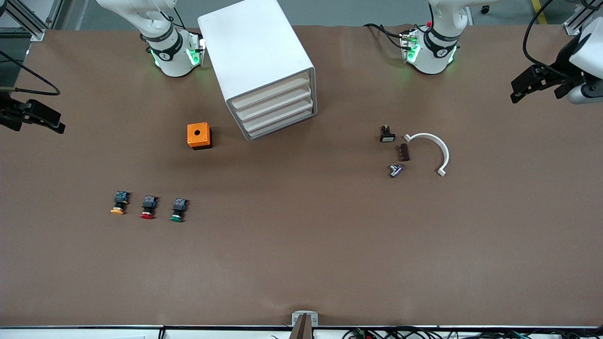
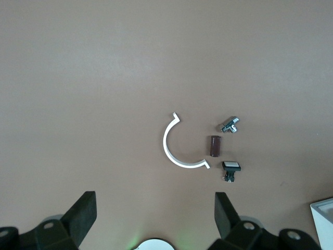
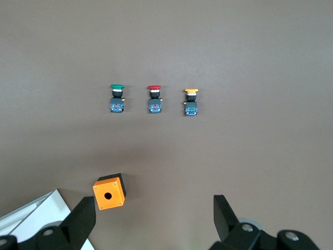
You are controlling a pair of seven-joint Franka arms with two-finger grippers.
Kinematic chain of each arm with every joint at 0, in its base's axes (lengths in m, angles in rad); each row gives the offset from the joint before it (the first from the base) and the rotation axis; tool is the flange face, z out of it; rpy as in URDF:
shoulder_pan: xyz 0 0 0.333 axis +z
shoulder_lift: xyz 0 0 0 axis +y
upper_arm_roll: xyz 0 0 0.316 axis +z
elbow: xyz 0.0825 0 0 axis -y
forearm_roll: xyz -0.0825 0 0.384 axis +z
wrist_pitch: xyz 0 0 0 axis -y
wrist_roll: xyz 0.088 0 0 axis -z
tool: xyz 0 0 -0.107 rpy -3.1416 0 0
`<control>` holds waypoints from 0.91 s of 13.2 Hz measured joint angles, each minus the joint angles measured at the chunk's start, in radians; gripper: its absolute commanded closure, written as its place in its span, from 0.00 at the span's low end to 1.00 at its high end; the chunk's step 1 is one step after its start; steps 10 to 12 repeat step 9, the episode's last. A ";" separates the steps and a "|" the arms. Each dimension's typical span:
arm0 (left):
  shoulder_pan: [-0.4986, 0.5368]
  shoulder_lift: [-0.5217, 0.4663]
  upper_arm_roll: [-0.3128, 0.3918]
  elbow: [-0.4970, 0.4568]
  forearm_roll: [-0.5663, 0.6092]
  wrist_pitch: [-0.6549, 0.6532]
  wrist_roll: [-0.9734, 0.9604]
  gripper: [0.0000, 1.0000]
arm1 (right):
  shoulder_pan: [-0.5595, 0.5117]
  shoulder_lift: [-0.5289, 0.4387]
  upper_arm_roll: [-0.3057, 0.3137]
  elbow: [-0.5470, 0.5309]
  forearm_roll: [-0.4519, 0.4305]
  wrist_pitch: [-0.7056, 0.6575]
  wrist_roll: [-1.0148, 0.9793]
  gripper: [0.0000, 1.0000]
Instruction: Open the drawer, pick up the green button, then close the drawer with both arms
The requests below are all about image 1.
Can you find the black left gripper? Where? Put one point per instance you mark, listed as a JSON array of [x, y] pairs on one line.
[[563, 61]]

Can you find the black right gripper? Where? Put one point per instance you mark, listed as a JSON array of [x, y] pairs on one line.
[[6, 114]]

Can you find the green push button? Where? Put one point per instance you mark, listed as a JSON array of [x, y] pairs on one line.
[[178, 209]]

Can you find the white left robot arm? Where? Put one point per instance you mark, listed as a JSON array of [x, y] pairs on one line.
[[431, 59]]

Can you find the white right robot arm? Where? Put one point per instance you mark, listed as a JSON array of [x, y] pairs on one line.
[[169, 56]]

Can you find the yellow push button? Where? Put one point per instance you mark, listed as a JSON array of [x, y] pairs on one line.
[[118, 207]]

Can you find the red push button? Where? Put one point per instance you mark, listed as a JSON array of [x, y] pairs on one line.
[[149, 209]]

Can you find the brown terminal block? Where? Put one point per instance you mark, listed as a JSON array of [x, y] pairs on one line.
[[404, 152]]

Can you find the orange box with hole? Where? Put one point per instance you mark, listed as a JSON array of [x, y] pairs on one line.
[[203, 134]]

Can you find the aluminium frame profile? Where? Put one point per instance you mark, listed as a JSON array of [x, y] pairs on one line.
[[30, 26], [574, 27]]

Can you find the white curved bracket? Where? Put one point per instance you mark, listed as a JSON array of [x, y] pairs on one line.
[[443, 148]]

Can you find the black switch white face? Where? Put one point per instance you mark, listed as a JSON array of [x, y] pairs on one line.
[[387, 136]]

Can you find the silver key switch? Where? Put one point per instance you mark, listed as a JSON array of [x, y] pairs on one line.
[[396, 170]]

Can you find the white table edge rail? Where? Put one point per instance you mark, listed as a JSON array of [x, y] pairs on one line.
[[94, 333]]

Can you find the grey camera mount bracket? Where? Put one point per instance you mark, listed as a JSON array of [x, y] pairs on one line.
[[314, 320]]

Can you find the brown camera post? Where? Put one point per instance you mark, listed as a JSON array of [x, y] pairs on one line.
[[301, 330]]

